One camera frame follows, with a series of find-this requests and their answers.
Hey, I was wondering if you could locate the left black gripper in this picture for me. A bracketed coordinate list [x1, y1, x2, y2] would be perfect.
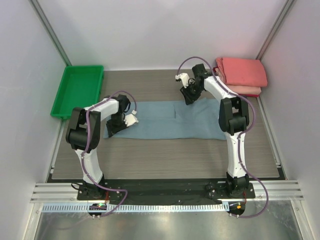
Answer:
[106, 113, 130, 138]

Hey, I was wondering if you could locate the blue grey t shirt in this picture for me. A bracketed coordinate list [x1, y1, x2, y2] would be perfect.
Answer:
[114, 98, 226, 141]

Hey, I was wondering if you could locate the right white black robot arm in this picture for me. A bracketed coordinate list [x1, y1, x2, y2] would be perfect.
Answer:
[175, 64, 250, 198]

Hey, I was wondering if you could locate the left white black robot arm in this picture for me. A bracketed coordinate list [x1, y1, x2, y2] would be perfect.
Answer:
[65, 94, 137, 200]

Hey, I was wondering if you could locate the light pink folded shirt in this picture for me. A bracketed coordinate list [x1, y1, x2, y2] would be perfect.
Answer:
[216, 69, 262, 96]

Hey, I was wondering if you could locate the green plastic tray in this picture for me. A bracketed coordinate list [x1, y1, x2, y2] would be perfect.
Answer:
[50, 65, 104, 120]

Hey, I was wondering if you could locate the top coral folded shirt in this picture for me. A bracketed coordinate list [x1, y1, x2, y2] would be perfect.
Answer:
[215, 57, 268, 87]

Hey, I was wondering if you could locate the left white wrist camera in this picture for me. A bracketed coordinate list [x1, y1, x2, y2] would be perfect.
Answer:
[124, 110, 139, 127]

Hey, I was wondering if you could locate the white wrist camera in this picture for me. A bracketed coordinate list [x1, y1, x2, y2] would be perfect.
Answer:
[175, 73, 190, 89]
[124, 110, 139, 127]

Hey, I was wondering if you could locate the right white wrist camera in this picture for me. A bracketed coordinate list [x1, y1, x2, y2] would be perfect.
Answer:
[175, 73, 190, 89]

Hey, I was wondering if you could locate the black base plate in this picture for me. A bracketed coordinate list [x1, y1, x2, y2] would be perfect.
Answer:
[71, 178, 256, 215]

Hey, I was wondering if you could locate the white slotted cable duct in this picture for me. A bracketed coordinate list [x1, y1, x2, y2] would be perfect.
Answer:
[42, 202, 229, 213]

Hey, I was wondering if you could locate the left aluminium corner post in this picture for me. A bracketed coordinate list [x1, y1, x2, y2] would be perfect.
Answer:
[29, 0, 72, 66]

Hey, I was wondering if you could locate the aluminium corner post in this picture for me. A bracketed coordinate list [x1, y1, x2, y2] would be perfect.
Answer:
[255, 0, 297, 61]
[29, 0, 72, 66]

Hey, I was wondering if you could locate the aluminium rail frame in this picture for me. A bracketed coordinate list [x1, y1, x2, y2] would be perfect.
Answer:
[30, 179, 304, 205]

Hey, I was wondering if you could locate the right aluminium corner post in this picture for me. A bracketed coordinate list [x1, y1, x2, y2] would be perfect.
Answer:
[255, 0, 297, 61]

